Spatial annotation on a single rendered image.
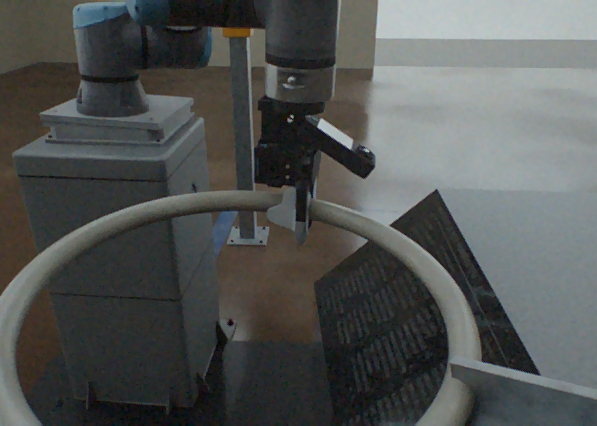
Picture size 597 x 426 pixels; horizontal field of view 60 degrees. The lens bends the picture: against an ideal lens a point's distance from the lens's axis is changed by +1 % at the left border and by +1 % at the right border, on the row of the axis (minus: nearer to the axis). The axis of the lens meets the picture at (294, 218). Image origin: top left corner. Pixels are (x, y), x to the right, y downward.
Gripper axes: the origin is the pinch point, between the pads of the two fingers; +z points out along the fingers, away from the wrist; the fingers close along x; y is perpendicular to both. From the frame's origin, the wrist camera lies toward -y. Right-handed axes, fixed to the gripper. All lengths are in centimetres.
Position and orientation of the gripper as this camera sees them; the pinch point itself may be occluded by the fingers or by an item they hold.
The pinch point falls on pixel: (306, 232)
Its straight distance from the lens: 76.0
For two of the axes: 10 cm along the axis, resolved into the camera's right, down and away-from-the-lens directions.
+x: -2.1, 4.6, -8.7
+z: -0.4, 8.8, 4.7
